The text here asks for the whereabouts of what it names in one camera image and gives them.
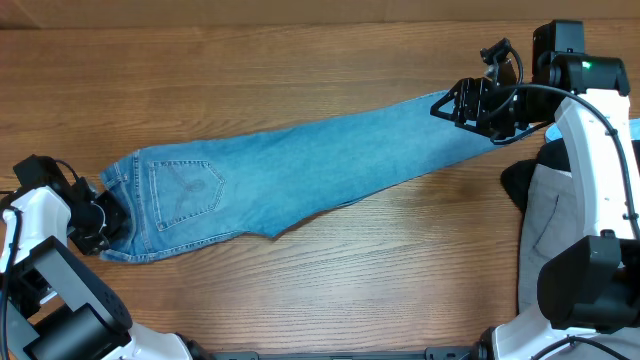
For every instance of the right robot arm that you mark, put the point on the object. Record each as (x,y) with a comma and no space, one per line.
(592,287)

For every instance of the light blue denim jeans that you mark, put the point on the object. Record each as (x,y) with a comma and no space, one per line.
(184,197)

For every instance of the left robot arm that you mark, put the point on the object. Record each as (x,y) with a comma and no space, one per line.
(52,305)

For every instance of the grey garment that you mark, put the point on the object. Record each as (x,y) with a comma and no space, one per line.
(549,227)

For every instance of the light blue garment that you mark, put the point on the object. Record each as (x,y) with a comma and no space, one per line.
(553,133)

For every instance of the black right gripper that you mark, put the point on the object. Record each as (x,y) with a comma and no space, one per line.
(477,92)

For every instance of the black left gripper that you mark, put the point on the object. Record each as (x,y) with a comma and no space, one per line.
(89,245)

